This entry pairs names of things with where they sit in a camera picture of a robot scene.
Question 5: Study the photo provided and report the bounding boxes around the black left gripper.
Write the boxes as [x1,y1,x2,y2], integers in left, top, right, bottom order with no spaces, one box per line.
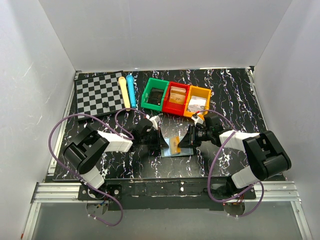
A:
[140,127,169,150]

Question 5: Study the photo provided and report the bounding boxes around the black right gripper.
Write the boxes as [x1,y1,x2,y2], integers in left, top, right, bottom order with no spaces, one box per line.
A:
[177,124,212,148]

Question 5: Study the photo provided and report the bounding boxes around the mint green card holder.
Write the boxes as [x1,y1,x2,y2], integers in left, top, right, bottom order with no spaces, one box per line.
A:
[161,147,194,158]

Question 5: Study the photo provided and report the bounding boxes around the gold striped credit card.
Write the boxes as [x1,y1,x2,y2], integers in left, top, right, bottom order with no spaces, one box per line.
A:
[169,92,186,105]

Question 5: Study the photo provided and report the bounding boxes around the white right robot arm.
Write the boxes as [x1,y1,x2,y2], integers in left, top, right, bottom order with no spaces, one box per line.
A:
[177,110,292,199]

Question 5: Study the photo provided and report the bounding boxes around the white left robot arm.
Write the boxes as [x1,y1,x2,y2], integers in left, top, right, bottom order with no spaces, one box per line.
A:
[63,120,169,200]

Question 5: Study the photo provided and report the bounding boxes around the white cards in orange bin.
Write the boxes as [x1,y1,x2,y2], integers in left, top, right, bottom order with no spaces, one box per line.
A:
[187,96,207,113]

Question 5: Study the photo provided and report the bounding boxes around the black cards in green bin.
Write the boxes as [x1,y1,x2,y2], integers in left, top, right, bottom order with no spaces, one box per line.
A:
[147,87,164,106]

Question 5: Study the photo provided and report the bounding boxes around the tan cards in red bin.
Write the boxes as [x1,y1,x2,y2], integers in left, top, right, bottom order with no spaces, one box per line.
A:
[170,86,187,98]

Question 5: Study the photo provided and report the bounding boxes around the red plastic bin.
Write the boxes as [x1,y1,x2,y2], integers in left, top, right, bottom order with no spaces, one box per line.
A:
[162,81,190,116]

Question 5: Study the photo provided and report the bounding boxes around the orange plastic bin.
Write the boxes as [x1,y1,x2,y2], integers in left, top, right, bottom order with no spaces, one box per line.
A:
[183,85,212,118]

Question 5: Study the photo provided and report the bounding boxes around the green plastic bin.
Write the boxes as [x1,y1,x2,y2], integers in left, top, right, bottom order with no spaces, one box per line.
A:
[140,77,170,112]

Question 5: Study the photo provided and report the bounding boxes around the blue marker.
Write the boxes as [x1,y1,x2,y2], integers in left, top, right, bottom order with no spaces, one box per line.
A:
[126,74,137,108]

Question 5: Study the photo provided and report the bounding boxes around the cream yellow marker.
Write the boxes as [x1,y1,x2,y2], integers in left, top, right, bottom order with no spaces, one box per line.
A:
[118,76,131,109]

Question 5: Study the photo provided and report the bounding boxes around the black grey checkerboard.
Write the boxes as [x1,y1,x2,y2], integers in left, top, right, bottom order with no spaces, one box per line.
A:
[75,71,125,117]

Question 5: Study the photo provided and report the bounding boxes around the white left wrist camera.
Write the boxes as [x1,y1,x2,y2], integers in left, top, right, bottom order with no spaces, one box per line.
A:
[145,114,161,130]

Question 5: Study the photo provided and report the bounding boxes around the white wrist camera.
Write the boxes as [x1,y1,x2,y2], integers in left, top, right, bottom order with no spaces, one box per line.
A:
[191,113,204,129]
[145,114,161,130]

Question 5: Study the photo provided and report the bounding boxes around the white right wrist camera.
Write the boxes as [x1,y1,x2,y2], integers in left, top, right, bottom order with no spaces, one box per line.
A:
[191,113,204,129]

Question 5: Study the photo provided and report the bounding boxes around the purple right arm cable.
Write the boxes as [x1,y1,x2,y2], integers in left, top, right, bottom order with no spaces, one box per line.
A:
[193,109,265,218]

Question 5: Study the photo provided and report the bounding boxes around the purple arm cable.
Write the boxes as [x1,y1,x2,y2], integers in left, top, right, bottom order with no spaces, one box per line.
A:
[193,109,265,218]
[48,107,151,227]

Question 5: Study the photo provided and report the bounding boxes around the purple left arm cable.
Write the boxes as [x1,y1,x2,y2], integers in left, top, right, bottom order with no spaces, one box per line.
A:
[48,107,151,227]

